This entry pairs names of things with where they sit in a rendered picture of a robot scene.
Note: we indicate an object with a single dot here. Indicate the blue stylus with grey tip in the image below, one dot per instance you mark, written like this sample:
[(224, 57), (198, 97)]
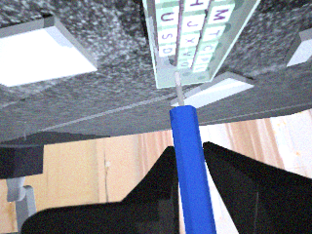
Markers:
[(195, 193)]

